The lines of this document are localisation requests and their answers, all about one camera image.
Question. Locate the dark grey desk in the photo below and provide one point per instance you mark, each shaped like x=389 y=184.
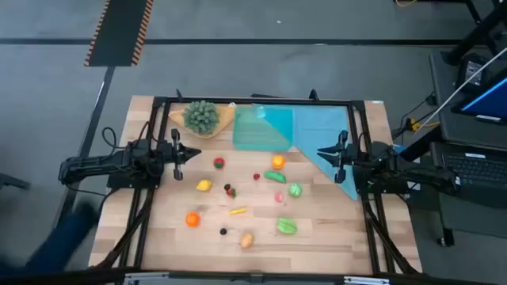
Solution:
x=475 y=221

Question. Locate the tan cloth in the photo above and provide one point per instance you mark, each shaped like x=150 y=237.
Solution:
x=226 y=116

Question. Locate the black labelled power brick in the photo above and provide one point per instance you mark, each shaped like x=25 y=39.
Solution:
x=471 y=73

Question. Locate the ribbed orange toy tangerine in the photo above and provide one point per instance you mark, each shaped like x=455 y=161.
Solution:
x=192 y=219

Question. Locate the light blue cloth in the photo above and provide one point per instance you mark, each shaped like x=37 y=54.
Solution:
x=325 y=134

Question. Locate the silver frame bracket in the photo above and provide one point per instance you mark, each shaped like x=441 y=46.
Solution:
x=366 y=281
x=146 y=279

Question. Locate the yellow power plug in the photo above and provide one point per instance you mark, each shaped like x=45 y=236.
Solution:
x=414 y=125

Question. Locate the teal translucent tupperware container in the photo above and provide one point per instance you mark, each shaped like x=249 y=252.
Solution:
x=253 y=134

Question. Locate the green toy star fruit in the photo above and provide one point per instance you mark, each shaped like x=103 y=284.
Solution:
x=287 y=226

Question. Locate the smooth orange toy fruit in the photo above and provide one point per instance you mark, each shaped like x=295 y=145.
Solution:
x=278 y=162

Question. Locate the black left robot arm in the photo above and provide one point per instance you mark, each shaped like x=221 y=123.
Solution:
x=99 y=162

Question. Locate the black toy cherry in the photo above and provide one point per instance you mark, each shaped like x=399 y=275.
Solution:
x=223 y=231

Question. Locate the green potted plant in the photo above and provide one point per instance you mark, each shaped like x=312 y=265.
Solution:
x=201 y=116

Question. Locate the red toy strawberry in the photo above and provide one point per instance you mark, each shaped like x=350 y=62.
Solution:
x=231 y=192

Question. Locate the red toy tomato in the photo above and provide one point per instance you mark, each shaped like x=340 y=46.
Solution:
x=218 y=162

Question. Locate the black desk caster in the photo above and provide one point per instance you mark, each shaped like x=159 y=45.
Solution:
x=447 y=239

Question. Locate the green toy cucumber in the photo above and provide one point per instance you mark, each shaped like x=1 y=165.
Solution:
x=275 y=176

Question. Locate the black stand leg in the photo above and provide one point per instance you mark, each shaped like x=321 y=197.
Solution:
x=475 y=35

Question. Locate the person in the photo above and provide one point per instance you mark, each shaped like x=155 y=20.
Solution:
x=59 y=241

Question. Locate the black laptop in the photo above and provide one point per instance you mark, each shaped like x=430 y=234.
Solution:
x=475 y=170

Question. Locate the round green toy cabbage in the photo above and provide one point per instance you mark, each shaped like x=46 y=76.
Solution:
x=295 y=190

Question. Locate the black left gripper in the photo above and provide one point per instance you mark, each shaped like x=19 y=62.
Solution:
x=177 y=154

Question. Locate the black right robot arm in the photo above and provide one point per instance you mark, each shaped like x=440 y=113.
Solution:
x=416 y=174

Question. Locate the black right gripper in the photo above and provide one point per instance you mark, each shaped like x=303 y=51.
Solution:
x=344 y=156

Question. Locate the black aluminium table frame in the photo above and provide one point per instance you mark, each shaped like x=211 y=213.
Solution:
x=222 y=99

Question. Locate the black chair leg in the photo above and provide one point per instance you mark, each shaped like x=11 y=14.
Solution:
x=12 y=181

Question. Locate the monitor with blue screen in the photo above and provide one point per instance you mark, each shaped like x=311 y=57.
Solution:
x=487 y=103

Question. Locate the tan toy potato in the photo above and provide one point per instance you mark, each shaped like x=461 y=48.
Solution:
x=246 y=240

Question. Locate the yellow toy lemon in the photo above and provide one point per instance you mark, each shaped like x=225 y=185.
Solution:
x=204 y=185

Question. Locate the yellow toy pepper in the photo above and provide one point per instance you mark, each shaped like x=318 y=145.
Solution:
x=237 y=211

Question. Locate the black orange-striped floor ramp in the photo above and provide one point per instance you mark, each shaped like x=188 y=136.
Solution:
x=119 y=31

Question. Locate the pink toy peach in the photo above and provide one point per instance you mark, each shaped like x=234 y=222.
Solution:
x=279 y=197

